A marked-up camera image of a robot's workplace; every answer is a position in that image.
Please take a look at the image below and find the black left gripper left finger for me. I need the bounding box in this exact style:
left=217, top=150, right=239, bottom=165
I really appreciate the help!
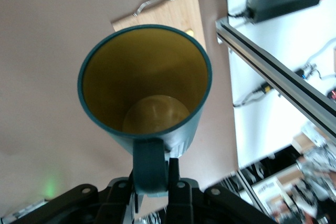
left=0, top=173, right=144, bottom=224

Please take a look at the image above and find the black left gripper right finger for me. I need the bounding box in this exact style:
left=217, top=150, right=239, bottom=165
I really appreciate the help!
left=166, top=157, right=279, bottom=224

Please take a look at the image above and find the dark teal cup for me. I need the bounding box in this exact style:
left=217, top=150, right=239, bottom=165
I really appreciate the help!
left=77, top=24, right=212, bottom=198

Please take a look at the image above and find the brown table cover mat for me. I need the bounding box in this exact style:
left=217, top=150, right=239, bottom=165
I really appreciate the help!
left=0, top=0, right=239, bottom=224

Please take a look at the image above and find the bamboo cutting board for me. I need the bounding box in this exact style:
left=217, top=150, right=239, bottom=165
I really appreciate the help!
left=111, top=0, right=208, bottom=54

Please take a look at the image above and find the white cable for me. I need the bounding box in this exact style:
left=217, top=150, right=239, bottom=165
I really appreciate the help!
left=233, top=90, right=266, bottom=108

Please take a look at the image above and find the aluminium table edge rail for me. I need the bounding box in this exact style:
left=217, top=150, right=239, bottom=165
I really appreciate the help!
left=215, top=16, right=336, bottom=143

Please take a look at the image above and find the black power supply cable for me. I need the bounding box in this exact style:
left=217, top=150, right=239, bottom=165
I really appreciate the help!
left=227, top=8, right=254, bottom=19

